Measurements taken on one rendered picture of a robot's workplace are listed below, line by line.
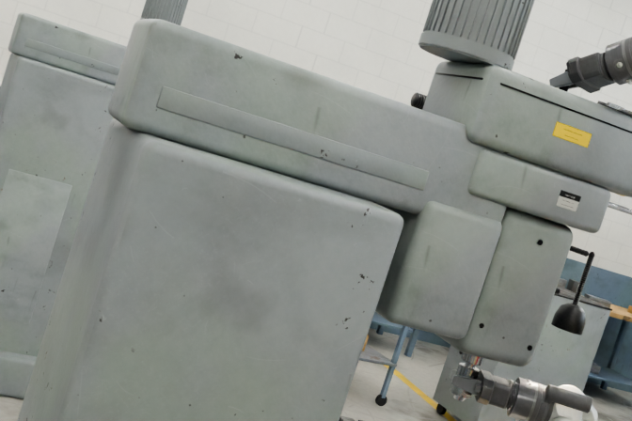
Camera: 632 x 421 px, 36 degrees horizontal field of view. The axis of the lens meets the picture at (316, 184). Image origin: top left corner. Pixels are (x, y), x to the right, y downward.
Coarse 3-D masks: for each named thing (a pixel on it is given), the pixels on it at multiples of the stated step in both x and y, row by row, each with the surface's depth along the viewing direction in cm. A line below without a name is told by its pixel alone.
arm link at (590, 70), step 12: (612, 48) 199; (576, 60) 201; (588, 60) 201; (600, 60) 201; (612, 60) 198; (624, 60) 196; (576, 72) 201; (588, 72) 201; (600, 72) 200; (612, 72) 199; (624, 72) 198; (576, 84) 203; (588, 84) 204; (600, 84) 205
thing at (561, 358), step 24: (552, 312) 652; (600, 312) 670; (552, 336) 656; (576, 336) 665; (600, 336) 674; (456, 360) 680; (552, 360) 660; (576, 360) 669; (552, 384) 664; (576, 384) 673; (456, 408) 666; (480, 408) 645
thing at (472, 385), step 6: (456, 378) 209; (462, 378) 209; (468, 378) 209; (456, 384) 209; (462, 384) 209; (468, 384) 209; (474, 384) 209; (480, 384) 209; (468, 390) 209; (474, 390) 209; (480, 390) 208
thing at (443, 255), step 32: (416, 224) 191; (448, 224) 191; (480, 224) 194; (416, 256) 190; (448, 256) 192; (480, 256) 195; (384, 288) 195; (416, 288) 191; (448, 288) 194; (480, 288) 196; (416, 320) 192; (448, 320) 195
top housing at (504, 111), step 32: (448, 64) 206; (480, 64) 196; (448, 96) 202; (480, 96) 190; (512, 96) 190; (544, 96) 193; (576, 96) 196; (480, 128) 189; (512, 128) 191; (544, 128) 194; (576, 128) 196; (608, 128) 199; (544, 160) 195; (576, 160) 197; (608, 160) 200
